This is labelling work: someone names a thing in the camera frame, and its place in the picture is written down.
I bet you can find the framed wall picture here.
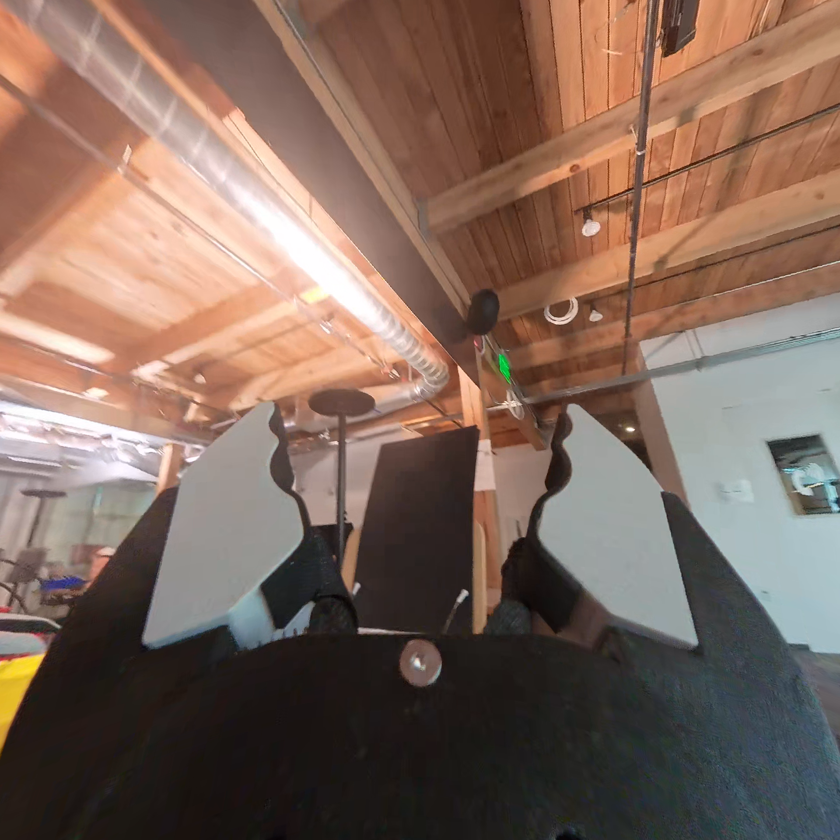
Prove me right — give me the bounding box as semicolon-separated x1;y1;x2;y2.
766;433;840;517

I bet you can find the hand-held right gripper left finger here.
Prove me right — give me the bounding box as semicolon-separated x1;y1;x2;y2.
142;402;306;651

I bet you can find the silver ventilation duct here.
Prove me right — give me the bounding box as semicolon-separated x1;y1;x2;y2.
0;0;452;403

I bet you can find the black disc-top stand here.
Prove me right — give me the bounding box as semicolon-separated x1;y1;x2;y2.
308;388;379;572

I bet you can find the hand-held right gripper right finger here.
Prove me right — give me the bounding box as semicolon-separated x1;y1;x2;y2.
530;403;698;651

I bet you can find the yellow plastic bin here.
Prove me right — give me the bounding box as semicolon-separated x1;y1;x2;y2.
0;651;48;752

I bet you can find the black foam microphone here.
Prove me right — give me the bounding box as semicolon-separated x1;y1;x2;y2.
468;289;501;337

